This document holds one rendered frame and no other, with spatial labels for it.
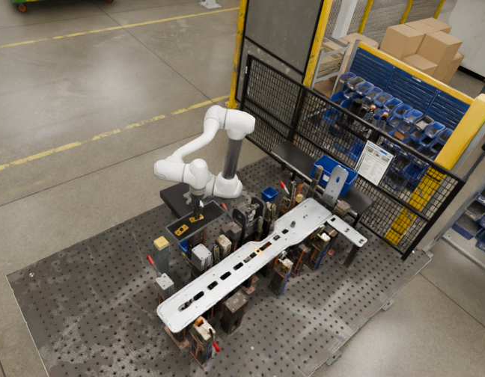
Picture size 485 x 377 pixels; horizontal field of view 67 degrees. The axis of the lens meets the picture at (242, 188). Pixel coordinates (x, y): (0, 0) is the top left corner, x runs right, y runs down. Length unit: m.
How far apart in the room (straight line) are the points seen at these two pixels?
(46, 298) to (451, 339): 3.19
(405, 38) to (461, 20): 2.55
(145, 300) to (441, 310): 2.67
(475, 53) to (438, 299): 5.57
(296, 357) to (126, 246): 1.35
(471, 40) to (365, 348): 6.48
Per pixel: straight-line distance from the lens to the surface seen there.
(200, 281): 2.18
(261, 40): 4.63
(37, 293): 2.65
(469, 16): 8.48
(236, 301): 2.11
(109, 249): 2.72
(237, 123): 2.34
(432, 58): 6.40
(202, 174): 1.92
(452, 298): 4.08
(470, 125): 2.45
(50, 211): 4.02
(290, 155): 3.01
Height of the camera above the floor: 2.89
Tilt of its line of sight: 45 degrees down
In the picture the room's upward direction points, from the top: 10 degrees clockwise
